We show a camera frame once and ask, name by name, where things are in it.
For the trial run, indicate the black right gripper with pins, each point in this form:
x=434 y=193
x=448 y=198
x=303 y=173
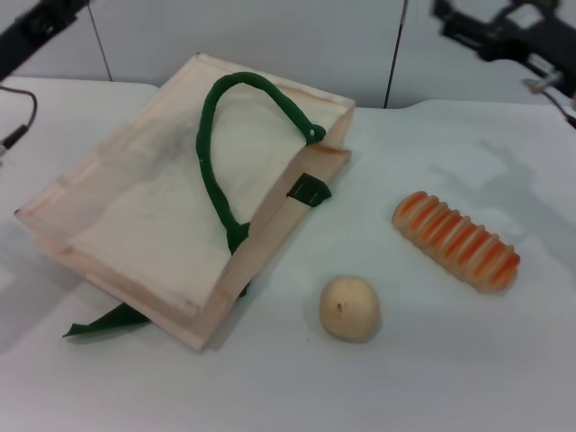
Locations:
x=526 y=38

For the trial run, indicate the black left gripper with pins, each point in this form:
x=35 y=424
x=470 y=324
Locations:
x=31 y=38

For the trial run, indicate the orange striped bread loaf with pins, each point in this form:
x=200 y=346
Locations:
x=456 y=243

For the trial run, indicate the beige round fruit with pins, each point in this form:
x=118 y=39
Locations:
x=350 y=310

